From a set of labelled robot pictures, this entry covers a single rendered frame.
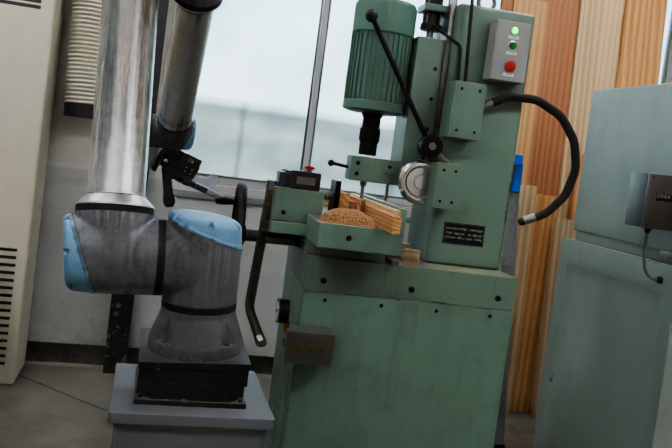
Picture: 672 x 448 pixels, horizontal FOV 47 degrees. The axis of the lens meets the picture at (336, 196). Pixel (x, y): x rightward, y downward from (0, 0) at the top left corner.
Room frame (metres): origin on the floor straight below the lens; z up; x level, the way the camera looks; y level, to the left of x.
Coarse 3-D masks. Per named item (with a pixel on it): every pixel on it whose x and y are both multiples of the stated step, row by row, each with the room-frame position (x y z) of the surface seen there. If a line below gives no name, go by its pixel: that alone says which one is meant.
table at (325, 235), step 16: (272, 224) 2.00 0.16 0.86; (288, 224) 2.01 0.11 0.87; (304, 224) 2.02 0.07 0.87; (320, 224) 1.81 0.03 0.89; (336, 224) 1.82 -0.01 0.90; (320, 240) 1.81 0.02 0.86; (336, 240) 1.82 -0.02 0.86; (352, 240) 1.83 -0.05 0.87; (368, 240) 1.83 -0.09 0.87; (384, 240) 1.84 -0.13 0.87; (400, 240) 1.85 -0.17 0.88
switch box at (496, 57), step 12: (492, 24) 2.10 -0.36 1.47; (504, 24) 2.07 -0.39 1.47; (516, 24) 2.07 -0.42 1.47; (528, 24) 2.08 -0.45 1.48; (492, 36) 2.09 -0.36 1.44; (504, 36) 2.07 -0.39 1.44; (528, 36) 2.08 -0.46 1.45; (492, 48) 2.07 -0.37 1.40; (504, 48) 2.07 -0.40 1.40; (516, 48) 2.07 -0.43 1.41; (528, 48) 2.08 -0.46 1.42; (492, 60) 2.07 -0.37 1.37; (504, 60) 2.07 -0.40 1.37; (516, 60) 2.07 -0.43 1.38; (492, 72) 2.06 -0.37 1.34; (516, 72) 2.07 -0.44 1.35; (516, 84) 2.12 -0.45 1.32
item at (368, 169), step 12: (348, 156) 2.19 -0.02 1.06; (360, 156) 2.15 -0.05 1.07; (348, 168) 2.17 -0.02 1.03; (360, 168) 2.15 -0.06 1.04; (372, 168) 2.15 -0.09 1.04; (384, 168) 2.16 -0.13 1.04; (396, 168) 2.16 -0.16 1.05; (360, 180) 2.15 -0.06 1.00; (372, 180) 2.15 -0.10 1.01; (384, 180) 2.16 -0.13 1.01
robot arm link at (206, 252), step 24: (168, 216) 1.49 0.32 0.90; (192, 216) 1.48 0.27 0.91; (216, 216) 1.54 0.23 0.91; (168, 240) 1.45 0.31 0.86; (192, 240) 1.45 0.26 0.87; (216, 240) 1.46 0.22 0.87; (240, 240) 1.51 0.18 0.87; (168, 264) 1.44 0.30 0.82; (192, 264) 1.45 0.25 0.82; (216, 264) 1.46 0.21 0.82; (168, 288) 1.46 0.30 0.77; (192, 288) 1.46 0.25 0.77; (216, 288) 1.47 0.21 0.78
